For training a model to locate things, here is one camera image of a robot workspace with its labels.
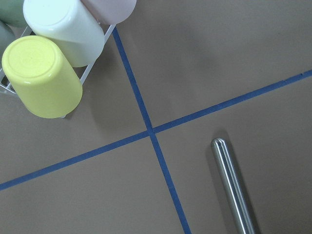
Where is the mint green cup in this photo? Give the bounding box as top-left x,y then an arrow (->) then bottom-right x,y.
0,0 -> 27,28

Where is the white cup rack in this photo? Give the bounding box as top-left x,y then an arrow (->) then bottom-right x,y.
0,23 -> 117,119

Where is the yellow cup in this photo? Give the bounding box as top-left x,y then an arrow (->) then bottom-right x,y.
1,36 -> 83,119

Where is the grey cup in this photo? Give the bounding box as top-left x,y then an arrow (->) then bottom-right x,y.
0,21 -> 16,56

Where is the steel muddler with black cap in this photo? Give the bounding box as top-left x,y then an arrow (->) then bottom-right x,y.
211,137 -> 256,234

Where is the white cup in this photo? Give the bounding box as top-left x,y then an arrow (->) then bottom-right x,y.
23,0 -> 105,67

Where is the pink cup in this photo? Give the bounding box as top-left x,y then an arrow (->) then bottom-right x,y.
81,0 -> 137,25

